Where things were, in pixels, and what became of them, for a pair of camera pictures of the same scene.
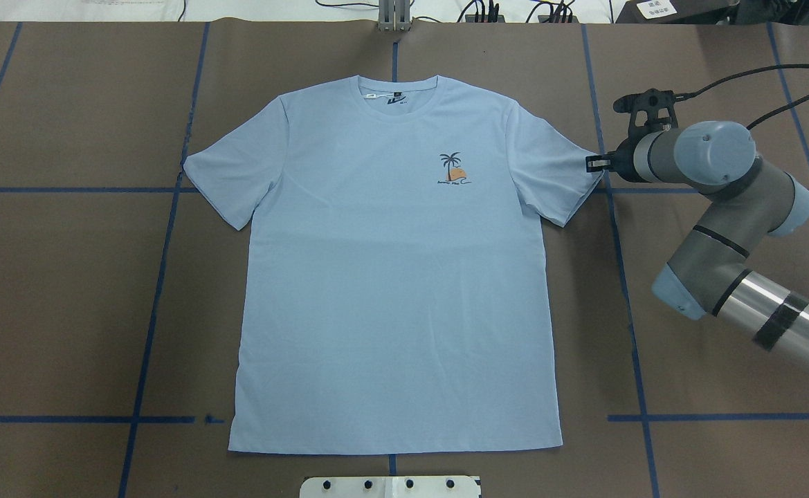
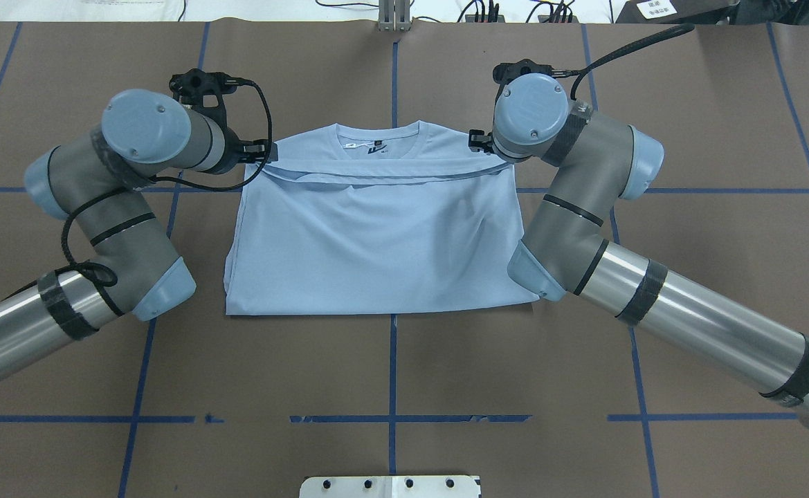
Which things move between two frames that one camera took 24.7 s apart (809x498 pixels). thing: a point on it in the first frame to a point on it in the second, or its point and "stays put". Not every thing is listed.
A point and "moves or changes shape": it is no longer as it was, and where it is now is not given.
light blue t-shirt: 394,294 moves or changes shape
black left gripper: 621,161 to 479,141
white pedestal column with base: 432,486 stays put
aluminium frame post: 394,15 stays put
